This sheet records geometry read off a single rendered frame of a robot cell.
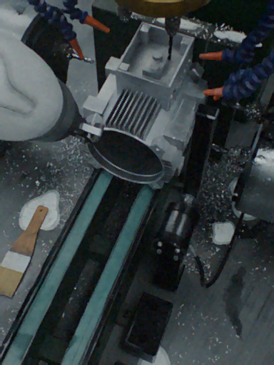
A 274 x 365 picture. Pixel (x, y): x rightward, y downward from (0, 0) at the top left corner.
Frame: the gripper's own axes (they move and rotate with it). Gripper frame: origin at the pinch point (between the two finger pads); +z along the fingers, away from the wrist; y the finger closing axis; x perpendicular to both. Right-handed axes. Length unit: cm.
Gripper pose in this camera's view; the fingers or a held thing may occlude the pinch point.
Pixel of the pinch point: (85, 132)
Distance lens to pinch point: 92.1
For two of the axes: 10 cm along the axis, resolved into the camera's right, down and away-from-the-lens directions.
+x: -3.3, 9.4, 0.1
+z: 1.8, 0.5, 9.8
